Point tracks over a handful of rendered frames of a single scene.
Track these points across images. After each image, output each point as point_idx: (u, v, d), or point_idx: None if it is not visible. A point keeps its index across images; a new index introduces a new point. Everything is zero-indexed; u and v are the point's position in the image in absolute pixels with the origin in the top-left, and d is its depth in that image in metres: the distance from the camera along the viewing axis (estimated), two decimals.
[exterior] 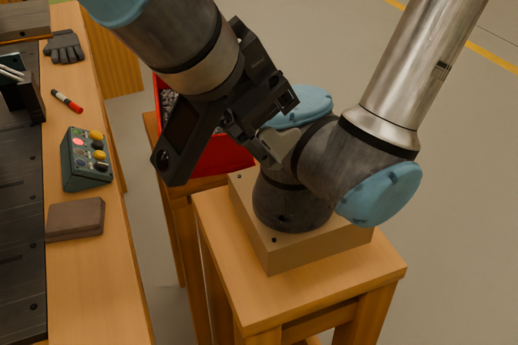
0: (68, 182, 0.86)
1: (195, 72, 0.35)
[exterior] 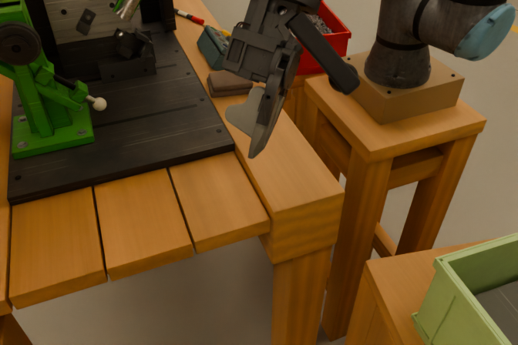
0: (217, 61, 1.09)
1: None
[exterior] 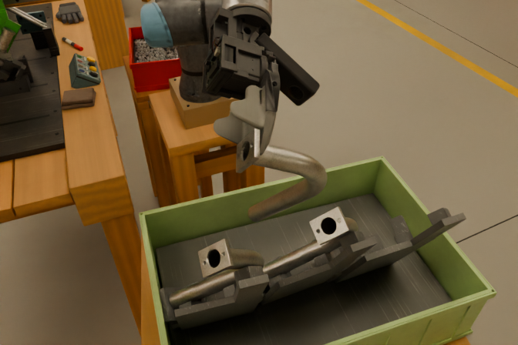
0: (75, 82, 1.47)
1: None
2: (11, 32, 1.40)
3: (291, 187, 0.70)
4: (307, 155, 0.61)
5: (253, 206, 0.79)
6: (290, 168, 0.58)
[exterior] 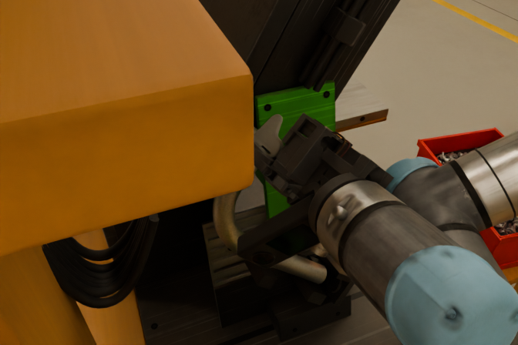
0: None
1: None
2: None
3: None
4: (227, 198, 0.58)
5: (320, 268, 0.70)
6: None
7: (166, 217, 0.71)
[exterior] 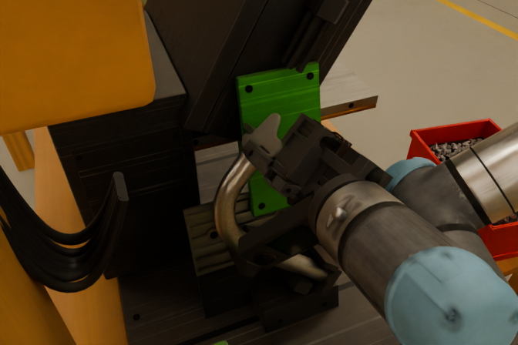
0: None
1: None
2: None
3: None
4: (227, 198, 0.58)
5: (321, 266, 0.70)
6: (231, 169, 0.60)
7: (148, 205, 0.69)
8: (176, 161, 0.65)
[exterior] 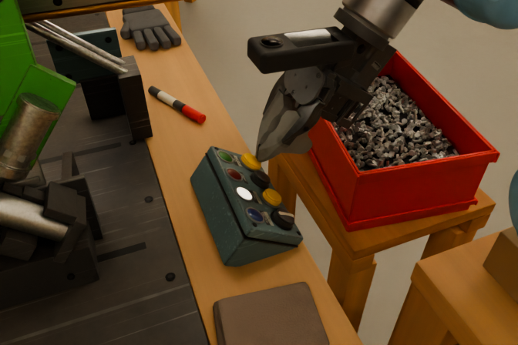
0: (237, 252, 0.48)
1: (398, 3, 0.47)
2: (46, 114, 0.40)
3: None
4: None
5: None
6: None
7: None
8: None
